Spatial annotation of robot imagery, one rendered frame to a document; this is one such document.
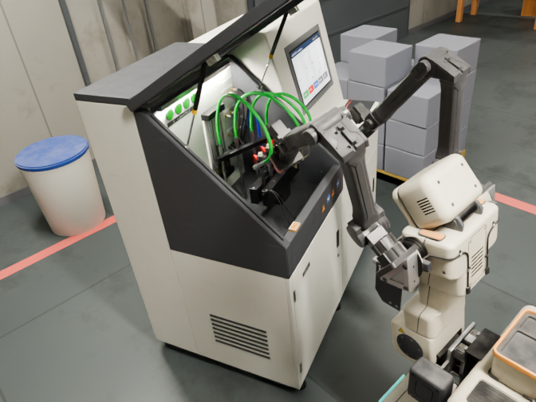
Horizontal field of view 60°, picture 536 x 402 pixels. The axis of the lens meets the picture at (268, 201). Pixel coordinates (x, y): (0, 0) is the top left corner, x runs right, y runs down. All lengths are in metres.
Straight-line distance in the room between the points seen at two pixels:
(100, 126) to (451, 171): 1.31
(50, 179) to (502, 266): 3.08
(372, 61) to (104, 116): 2.19
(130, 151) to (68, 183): 1.78
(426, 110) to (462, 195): 2.08
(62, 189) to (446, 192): 2.89
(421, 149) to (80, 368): 2.64
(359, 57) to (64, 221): 2.53
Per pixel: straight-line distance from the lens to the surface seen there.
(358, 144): 1.08
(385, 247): 1.33
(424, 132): 3.53
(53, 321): 3.25
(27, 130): 4.59
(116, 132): 1.93
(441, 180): 1.37
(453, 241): 1.37
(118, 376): 2.78
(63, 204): 3.76
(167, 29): 4.99
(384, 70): 3.54
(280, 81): 2.26
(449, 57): 1.50
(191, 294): 2.27
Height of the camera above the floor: 2.07
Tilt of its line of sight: 33 degrees down
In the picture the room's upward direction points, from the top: 6 degrees counter-clockwise
